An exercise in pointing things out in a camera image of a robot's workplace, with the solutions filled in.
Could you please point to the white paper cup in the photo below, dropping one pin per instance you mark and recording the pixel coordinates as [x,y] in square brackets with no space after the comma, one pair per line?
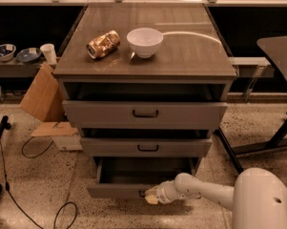
[49,53]

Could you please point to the grey middle drawer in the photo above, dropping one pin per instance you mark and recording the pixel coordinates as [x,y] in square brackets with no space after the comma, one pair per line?
[146,147]

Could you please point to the blue bowl far left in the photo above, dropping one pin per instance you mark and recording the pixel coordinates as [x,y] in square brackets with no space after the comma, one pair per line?
[7,52]

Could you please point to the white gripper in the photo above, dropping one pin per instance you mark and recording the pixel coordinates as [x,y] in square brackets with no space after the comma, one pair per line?
[164,193]

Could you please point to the blue bowl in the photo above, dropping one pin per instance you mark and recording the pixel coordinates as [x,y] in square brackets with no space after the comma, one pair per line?
[29,55]
[7,52]

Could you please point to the grey top drawer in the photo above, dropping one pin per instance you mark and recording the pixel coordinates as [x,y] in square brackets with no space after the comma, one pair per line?
[145,115]

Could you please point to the white bowl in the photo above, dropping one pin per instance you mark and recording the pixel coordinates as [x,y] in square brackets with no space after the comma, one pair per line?
[145,42]

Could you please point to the grey bottom drawer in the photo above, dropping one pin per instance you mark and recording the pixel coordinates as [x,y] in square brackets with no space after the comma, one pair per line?
[130,177]

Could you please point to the grey drawer cabinet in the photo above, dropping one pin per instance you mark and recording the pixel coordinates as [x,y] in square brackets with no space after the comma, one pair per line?
[191,65]

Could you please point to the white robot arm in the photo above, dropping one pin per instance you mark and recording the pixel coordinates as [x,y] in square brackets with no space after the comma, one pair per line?
[258,199]

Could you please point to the grey side shelf left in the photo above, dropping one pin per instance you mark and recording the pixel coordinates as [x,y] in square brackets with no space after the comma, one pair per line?
[15,68]

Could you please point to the grey drawer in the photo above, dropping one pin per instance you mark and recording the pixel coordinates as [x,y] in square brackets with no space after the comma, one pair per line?
[130,177]
[145,115]
[146,147]

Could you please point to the brown cardboard box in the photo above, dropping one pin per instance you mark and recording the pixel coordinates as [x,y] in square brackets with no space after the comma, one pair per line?
[43,100]

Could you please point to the crushed golden soda can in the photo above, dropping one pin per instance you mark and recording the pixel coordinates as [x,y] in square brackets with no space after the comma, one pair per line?
[103,45]

